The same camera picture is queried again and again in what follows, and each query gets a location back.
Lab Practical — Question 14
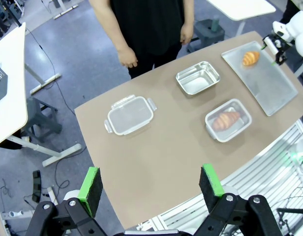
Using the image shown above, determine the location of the rectangular stainless steel container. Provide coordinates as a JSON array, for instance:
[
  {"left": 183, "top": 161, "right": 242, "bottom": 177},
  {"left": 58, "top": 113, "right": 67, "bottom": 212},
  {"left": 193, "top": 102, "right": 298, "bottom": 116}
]
[
  {"left": 205, "top": 99, "right": 252, "bottom": 144},
  {"left": 175, "top": 60, "right": 221, "bottom": 96}
]

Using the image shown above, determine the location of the white table with mesh basket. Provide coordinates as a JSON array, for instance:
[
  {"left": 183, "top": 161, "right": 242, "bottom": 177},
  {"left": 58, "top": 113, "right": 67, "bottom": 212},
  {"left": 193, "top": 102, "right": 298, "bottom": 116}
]
[{"left": 0, "top": 22, "right": 82, "bottom": 168}]

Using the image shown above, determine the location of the dark grey stool with bottle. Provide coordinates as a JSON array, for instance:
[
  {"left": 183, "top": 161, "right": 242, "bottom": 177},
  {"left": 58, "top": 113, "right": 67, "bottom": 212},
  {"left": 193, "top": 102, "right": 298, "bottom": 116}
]
[{"left": 186, "top": 14, "right": 226, "bottom": 53}]

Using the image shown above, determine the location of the person's right hand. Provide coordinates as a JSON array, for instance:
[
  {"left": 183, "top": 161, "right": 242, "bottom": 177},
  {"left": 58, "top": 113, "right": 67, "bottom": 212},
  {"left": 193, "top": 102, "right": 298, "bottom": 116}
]
[{"left": 116, "top": 45, "right": 139, "bottom": 69}]

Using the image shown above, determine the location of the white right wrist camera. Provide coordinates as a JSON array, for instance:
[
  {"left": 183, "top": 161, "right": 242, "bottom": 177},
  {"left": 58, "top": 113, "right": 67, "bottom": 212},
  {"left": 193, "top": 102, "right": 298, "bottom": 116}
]
[{"left": 264, "top": 37, "right": 279, "bottom": 54}]

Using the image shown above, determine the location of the person in black t-shirt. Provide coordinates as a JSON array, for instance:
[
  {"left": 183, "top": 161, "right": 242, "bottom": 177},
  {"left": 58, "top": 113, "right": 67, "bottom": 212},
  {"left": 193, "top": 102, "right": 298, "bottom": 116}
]
[{"left": 89, "top": 0, "right": 195, "bottom": 80}]

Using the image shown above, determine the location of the large white side table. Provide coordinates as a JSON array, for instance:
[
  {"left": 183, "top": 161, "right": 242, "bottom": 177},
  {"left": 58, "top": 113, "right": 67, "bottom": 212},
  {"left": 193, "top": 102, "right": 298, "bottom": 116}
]
[{"left": 206, "top": 0, "right": 276, "bottom": 34}]

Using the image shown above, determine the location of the dark grey step stool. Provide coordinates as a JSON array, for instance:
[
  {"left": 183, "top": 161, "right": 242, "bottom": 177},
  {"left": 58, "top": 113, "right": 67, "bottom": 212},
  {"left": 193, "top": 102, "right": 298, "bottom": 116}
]
[{"left": 25, "top": 96, "right": 63, "bottom": 144}]

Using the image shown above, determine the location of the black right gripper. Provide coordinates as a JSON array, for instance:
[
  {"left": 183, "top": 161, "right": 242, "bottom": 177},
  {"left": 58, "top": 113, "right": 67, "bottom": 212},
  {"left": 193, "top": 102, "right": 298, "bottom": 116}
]
[{"left": 261, "top": 33, "right": 294, "bottom": 66}]

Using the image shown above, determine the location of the person's right forearm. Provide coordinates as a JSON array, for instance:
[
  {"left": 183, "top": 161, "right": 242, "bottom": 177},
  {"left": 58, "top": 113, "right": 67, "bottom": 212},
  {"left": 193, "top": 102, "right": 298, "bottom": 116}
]
[{"left": 89, "top": 0, "right": 129, "bottom": 54}]

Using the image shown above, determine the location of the black floor cable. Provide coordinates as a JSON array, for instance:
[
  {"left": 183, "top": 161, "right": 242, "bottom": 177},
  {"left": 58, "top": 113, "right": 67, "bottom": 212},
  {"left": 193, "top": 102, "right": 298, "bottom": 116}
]
[{"left": 25, "top": 27, "right": 83, "bottom": 195}]

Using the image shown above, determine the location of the black foot pedal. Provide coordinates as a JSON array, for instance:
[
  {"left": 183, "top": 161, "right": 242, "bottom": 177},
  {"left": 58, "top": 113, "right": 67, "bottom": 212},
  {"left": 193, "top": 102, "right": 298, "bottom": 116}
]
[{"left": 31, "top": 170, "right": 42, "bottom": 203}]

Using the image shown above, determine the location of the golden brown croissant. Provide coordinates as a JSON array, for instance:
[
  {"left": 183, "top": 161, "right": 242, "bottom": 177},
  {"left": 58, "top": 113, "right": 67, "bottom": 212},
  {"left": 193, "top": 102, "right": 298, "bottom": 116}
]
[
  {"left": 212, "top": 111, "right": 242, "bottom": 131},
  {"left": 242, "top": 51, "right": 261, "bottom": 66}
]

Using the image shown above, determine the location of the person's left forearm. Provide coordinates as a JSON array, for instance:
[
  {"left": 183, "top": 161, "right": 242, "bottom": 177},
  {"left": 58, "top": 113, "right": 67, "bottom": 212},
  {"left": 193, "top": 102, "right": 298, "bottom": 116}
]
[{"left": 182, "top": 0, "right": 195, "bottom": 27}]

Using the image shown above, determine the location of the perforated metal baking tray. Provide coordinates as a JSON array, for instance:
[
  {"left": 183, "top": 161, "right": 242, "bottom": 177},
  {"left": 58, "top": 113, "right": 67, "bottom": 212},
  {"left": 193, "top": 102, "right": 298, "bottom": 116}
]
[{"left": 220, "top": 40, "right": 299, "bottom": 117}]

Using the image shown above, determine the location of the clear plastic clip lid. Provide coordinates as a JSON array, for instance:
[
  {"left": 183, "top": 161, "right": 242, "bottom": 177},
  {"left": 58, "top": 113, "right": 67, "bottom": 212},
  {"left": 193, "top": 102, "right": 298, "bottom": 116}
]
[
  {"left": 103, "top": 94, "right": 157, "bottom": 136},
  {"left": 205, "top": 98, "right": 253, "bottom": 143}
]

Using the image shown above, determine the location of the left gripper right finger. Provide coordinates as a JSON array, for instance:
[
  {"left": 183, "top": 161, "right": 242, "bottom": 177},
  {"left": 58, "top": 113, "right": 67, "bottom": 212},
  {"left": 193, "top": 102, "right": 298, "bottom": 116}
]
[{"left": 195, "top": 163, "right": 290, "bottom": 236}]

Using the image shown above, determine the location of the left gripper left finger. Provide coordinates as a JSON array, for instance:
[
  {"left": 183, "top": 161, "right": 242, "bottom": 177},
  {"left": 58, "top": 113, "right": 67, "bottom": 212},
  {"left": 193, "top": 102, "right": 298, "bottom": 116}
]
[{"left": 25, "top": 166, "right": 118, "bottom": 236}]

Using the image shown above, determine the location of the person's left hand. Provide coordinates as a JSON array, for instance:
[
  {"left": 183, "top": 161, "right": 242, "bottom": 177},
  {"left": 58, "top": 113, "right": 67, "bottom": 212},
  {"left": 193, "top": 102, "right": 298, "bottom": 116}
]
[{"left": 180, "top": 23, "right": 195, "bottom": 46}]

